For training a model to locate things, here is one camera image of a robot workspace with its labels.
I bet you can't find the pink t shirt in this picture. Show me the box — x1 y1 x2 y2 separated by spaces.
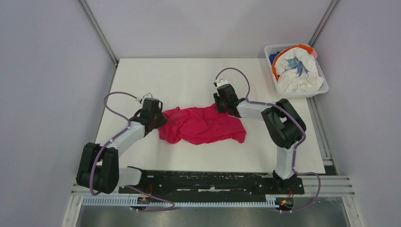
158 104 246 145

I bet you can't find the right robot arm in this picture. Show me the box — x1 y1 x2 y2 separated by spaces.
213 80 306 193

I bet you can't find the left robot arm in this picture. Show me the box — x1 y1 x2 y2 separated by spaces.
76 98 167 195

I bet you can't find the blue garment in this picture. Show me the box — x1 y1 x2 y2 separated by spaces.
269 52 279 65

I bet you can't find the white t shirt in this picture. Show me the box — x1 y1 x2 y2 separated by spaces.
272 44 324 93

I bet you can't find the white plastic basket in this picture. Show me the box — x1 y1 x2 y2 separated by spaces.
264 44 329 98

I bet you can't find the orange t shirt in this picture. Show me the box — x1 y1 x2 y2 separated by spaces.
271 44 317 81

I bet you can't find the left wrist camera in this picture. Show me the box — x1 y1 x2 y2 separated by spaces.
136 92 154 103

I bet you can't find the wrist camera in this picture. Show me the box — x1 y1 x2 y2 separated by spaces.
136 92 154 103
213 79 229 88

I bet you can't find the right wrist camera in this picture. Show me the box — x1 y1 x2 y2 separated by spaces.
213 79 229 88

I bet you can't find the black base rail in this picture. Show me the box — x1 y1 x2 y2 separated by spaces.
134 170 305 203

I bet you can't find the left aluminium corner post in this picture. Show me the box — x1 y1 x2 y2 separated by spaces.
78 0 119 68

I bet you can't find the aluminium corner post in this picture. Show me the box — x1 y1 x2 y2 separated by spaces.
308 0 340 47
78 0 119 68

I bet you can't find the white cable duct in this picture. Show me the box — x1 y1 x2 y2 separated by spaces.
82 196 279 208

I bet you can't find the right aluminium corner post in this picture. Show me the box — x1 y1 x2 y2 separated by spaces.
308 0 340 47

